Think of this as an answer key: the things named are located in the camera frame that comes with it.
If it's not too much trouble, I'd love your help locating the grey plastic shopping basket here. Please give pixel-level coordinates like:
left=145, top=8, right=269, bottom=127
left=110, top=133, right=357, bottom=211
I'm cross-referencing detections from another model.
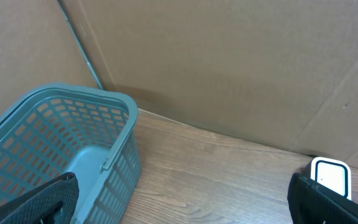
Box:
left=0, top=83, right=140, bottom=223

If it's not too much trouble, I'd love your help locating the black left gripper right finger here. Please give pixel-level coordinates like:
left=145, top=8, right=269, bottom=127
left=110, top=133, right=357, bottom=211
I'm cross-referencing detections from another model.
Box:
left=287, top=173, right=358, bottom=224

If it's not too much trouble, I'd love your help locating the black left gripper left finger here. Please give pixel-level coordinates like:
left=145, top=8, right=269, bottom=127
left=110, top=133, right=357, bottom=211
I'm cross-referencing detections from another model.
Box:
left=0, top=172, right=80, bottom=224

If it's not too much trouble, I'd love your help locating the white barcode scanner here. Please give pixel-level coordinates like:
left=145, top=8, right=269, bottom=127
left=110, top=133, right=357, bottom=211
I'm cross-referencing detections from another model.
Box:
left=302, top=157, right=352, bottom=200

